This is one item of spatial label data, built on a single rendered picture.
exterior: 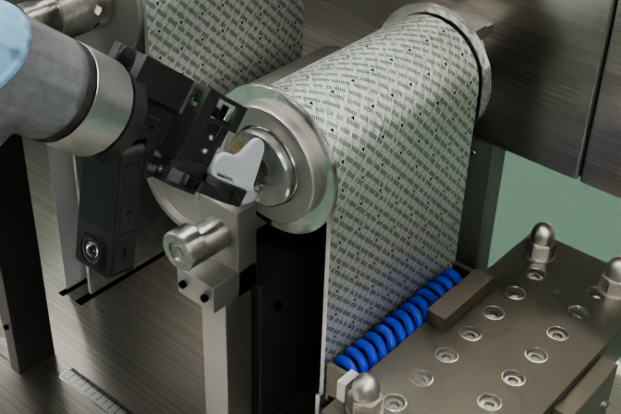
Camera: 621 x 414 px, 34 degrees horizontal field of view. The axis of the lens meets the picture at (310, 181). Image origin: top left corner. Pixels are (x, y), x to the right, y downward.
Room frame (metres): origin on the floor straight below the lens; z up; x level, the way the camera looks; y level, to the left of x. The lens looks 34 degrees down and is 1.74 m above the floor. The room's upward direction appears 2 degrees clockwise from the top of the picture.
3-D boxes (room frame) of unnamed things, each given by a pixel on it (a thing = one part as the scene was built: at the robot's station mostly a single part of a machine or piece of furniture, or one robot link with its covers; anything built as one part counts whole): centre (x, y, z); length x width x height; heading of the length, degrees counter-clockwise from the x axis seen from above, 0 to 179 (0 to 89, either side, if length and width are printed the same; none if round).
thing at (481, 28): (1.00, -0.15, 1.28); 0.06 x 0.05 x 0.02; 140
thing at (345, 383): (0.70, -0.04, 1.04); 0.02 x 0.01 x 0.02; 140
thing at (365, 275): (0.83, -0.09, 1.08); 0.23 x 0.01 x 0.18; 140
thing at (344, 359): (0.81, -0.11, 1.03); 0.21 x 0.04 x 0.03; 140
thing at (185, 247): (0.73, 0.11, 1.18); 0.04 x 0.02 x 0.04; 50
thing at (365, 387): (0.68, -0.06, 1.05); 0.04 x 0.04 x 0.04
